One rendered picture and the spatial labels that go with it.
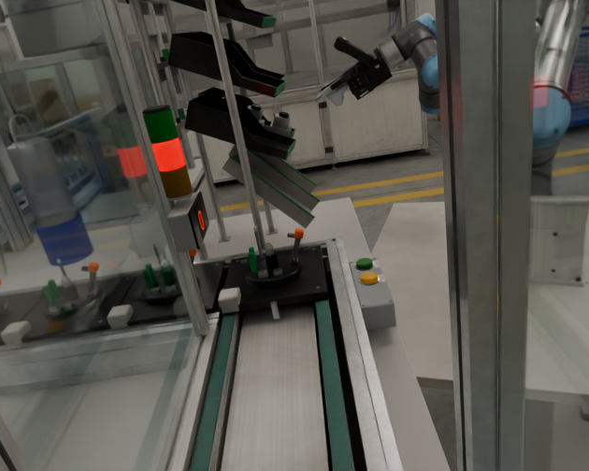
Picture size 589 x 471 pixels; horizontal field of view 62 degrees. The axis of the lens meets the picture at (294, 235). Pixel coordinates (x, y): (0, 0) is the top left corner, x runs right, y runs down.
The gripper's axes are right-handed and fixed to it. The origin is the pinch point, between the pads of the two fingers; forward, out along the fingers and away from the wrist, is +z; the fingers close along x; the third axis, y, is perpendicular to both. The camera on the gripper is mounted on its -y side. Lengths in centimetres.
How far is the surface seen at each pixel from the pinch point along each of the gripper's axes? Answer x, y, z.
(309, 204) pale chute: -7.7, 24.4, 18.6
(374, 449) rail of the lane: -93, 37, 4
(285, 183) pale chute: -7.6, 15.3, 21.0
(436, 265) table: -24, 53, -5
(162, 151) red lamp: -65, -12, 17
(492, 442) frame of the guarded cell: -122, 11, -18
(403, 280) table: -30, 49, 3
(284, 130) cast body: -0.3, 3.0, 14.1
